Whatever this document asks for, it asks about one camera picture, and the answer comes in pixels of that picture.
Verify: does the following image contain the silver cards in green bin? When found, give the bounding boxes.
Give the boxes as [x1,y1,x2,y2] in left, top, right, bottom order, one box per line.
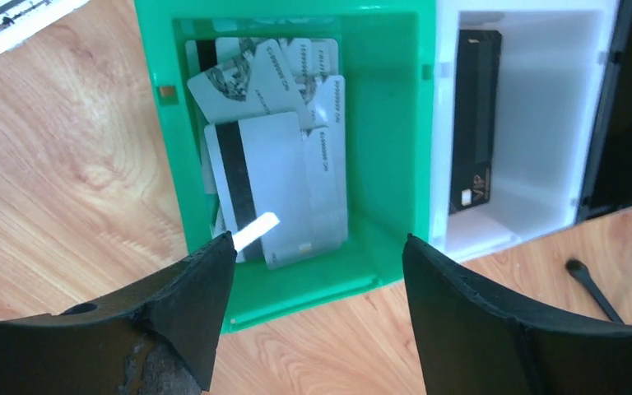
[187,37,347,262]

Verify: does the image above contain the black item in white bin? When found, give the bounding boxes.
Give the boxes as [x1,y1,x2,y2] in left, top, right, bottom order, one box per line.
[449,30,503,214]

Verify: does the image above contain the white striped credit card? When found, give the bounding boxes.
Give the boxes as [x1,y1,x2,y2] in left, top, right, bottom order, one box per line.
[204,112,315,269]

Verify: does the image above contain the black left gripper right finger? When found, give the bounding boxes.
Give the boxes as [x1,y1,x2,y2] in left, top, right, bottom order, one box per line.
[402,235,632,394]

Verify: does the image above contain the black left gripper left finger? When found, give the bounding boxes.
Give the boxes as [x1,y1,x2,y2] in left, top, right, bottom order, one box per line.
[0,233,236,394]

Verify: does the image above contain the black folding tripod stand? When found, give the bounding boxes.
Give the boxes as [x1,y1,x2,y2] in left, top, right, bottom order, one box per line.
[565,258,624,323]

